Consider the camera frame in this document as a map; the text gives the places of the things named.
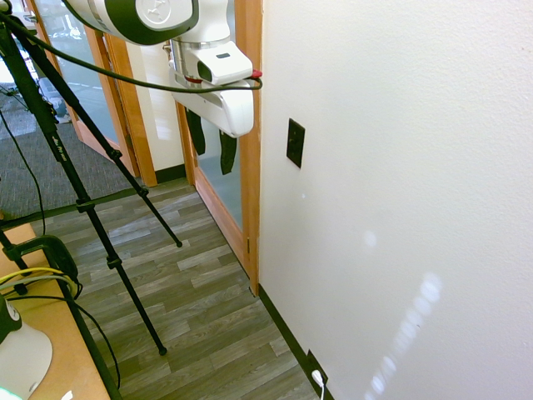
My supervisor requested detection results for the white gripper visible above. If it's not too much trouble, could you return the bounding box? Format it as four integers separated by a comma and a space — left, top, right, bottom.
168, 67, 256, 176

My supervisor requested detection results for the wooden door with frosted glass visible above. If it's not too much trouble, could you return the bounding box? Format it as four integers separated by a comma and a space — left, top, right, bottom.
174, 98, 251, 278

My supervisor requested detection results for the black table clamp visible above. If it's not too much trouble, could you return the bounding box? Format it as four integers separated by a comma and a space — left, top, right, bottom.
0, 234, 81, 301

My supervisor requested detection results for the black baseboard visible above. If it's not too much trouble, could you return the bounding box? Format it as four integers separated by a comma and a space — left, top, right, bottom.
257, 282, 335, 400

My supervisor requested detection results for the wooden door frame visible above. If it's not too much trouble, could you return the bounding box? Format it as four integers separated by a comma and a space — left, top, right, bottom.
234, 0, 264, 298
84, 23, 158, 188

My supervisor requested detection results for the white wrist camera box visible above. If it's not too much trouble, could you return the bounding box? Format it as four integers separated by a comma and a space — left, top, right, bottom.
195, 40, 254, 84

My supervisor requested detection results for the black light switch plate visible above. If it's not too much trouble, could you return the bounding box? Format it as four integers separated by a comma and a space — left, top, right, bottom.
286, 117, 306, 169

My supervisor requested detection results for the black camera cable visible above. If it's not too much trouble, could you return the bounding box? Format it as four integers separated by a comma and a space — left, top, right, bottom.
0, 11, 264, 93

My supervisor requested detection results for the black camera tripod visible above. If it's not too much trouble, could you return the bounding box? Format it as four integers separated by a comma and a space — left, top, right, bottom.
0, 7, 184, 400

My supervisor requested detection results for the thin black cable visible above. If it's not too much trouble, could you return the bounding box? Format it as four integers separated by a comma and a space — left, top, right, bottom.
7, 293, 122, 392
0, 110, 47, 237

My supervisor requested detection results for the yellow cable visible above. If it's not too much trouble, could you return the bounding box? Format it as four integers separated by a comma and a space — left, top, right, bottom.
0, 267, 80, 299

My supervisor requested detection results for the grey cable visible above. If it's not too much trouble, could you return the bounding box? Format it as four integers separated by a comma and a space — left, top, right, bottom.
0, 273, 76, 298

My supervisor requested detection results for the black wall outlet plate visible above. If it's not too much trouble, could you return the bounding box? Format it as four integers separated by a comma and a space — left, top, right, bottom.
306, 348, 330, 388

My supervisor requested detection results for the white plug with cable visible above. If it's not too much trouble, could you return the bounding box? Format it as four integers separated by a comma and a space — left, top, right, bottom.
311, 369, 329, 400

